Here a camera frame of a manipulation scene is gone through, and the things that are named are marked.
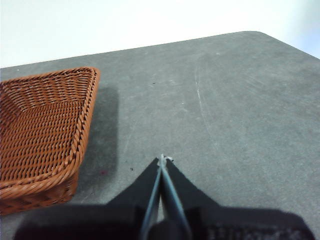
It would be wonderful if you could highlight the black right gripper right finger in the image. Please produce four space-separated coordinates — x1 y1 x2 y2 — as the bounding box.
149 158 316 240

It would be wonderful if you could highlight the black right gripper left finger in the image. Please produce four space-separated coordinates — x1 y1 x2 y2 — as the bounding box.
14 157 163 240

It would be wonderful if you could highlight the brown woven wicker basket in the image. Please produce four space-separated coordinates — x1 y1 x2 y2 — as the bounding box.
0 66 101 216

